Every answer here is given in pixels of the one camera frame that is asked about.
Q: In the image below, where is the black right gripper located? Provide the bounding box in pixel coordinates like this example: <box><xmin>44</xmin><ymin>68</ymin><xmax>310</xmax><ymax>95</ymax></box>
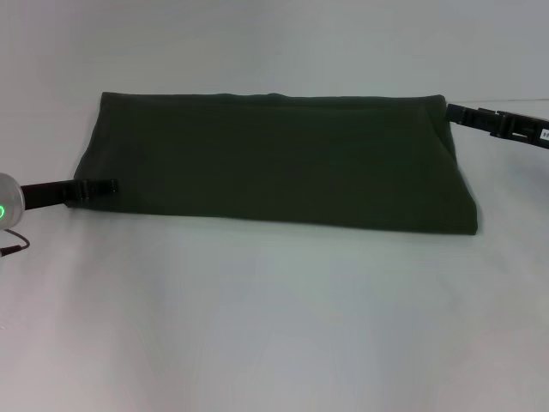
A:
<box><xmin>444</xmin><ymin>102</ymin><xmax>549</xmax><ymax>151</ymax></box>

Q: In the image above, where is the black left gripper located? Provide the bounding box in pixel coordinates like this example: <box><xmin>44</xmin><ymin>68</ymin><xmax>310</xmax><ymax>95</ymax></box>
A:
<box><xmin>19</xmin><ymin>178</ymin><xmax>120</xmax><ymax>212</ymax></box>

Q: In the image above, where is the dark green shirt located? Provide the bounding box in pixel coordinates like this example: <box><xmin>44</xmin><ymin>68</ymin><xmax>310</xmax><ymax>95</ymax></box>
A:
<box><xmin>70</xmin><ymin>90</ymin><xmax>481</xmax><ymax>237</ymax></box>

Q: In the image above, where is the left arm cable with plug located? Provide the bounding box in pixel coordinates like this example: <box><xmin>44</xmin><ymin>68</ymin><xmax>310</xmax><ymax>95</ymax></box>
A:
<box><xmin>0</xmin><ymin>227</ymin><xmax>32</xmax><ymax>259</ymax></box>

